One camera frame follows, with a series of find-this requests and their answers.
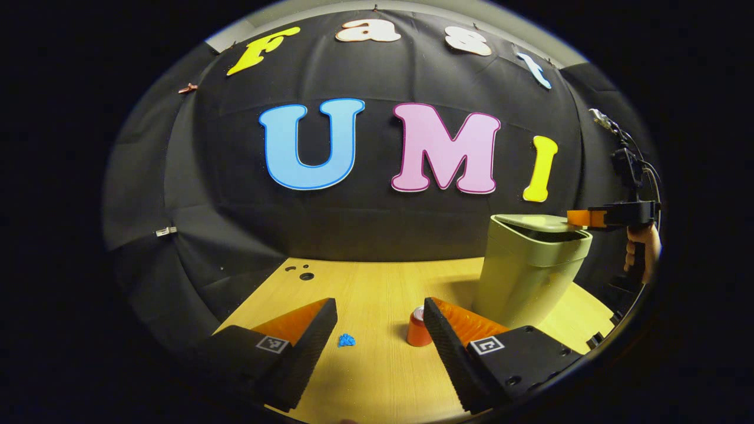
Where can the blue paper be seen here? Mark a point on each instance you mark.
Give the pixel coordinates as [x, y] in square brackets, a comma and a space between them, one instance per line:
[346, 340]

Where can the orange pop can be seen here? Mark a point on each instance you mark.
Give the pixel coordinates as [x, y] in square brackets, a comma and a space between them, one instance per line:
[417, 335]

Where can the black backdrop cloth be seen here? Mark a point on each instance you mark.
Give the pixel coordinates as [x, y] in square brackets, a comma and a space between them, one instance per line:
[365, 229]

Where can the wooden desktop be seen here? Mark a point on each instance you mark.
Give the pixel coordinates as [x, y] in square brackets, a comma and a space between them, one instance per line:
[377, 288]

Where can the pale green desktop garbage bin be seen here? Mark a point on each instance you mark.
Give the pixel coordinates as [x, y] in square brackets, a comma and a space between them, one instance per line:
[524, 277]

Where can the silver metal clip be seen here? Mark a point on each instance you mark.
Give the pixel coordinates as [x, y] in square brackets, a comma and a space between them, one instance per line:
[601, 118]
[166, 231]

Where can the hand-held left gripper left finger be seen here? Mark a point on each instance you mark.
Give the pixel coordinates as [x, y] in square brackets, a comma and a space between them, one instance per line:
[306, 359]

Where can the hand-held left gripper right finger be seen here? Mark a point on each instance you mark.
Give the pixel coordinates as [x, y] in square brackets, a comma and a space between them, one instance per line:
[450, 359]

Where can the copper metal clip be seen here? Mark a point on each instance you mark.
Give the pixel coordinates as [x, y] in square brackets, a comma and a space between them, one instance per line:
[187, 88]

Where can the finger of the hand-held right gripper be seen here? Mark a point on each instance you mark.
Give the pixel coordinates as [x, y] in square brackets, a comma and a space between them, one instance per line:
[580, 218]

